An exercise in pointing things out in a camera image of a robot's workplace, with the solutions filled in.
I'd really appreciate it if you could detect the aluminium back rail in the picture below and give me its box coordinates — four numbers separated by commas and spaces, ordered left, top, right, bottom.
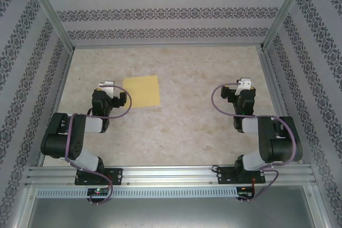
71, 42, 265, 49

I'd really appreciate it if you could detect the slotted grey cable duct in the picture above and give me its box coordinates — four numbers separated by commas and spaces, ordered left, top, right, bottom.
37, 187, 239, 198

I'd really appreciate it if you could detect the aluminium frame post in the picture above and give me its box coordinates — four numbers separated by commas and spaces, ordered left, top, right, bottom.
259, 0, 313, 52
21, 0, 75, 52

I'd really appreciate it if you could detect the aluminium side rail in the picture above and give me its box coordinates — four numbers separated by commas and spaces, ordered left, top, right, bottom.
37, 48, 75, 167
258, 48, 304, 164

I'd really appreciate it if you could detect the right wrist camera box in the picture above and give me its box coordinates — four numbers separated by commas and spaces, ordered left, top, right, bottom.
236, 77, 253, 96

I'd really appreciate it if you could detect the aluminium mounting rail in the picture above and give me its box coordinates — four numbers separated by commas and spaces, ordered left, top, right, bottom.
25, 166, 317, 186

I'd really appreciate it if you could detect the grey metal sheet panel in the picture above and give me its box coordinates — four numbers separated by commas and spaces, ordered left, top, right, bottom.
26, 197, 321, 228

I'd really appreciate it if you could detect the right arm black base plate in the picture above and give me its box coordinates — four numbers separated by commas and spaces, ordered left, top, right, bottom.
216, 166, 267, 185

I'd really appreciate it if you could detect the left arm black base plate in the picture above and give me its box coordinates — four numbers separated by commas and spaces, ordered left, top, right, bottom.
74, 168, 124, 186

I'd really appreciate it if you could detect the yellow square paper sheet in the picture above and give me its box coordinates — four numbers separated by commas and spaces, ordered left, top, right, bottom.
122, 75, 161, 109

